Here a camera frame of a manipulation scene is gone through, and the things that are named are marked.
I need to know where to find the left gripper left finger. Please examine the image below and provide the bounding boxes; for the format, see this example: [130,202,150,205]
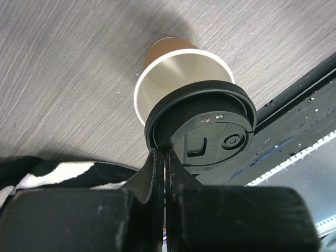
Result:
[1,150,164,251]

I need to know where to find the white slotted cable duct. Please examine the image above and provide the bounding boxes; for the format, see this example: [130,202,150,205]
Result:
[246,131,335,186]

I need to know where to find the single brown paper cup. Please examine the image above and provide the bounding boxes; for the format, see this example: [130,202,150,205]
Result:
[133,37,235,125]

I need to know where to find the zebra print pillow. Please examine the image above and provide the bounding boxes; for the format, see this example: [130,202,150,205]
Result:
[1,156,138,208]

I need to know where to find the black plastic cup lid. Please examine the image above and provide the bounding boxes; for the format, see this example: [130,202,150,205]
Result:
[144,80,257,175]

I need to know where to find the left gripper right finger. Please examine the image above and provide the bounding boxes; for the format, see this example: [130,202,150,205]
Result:
[165,151,321,251]

